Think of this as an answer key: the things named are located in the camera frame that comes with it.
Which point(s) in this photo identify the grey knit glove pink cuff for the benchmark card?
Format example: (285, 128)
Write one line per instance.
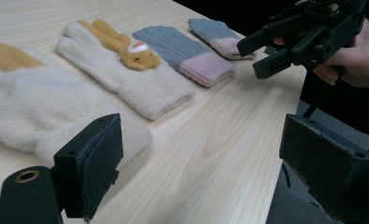
(188, 54)
(218, 35)

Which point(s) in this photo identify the small grey square piece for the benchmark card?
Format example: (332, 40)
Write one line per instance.
(270, 50)

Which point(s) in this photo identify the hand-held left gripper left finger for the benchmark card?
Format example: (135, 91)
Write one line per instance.
(95, 161)

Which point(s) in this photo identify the cream glove with yellow bunny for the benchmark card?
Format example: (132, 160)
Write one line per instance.
(135, 77)
(32, 102)

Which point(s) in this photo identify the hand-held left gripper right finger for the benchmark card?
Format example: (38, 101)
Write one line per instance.
(322, 161)

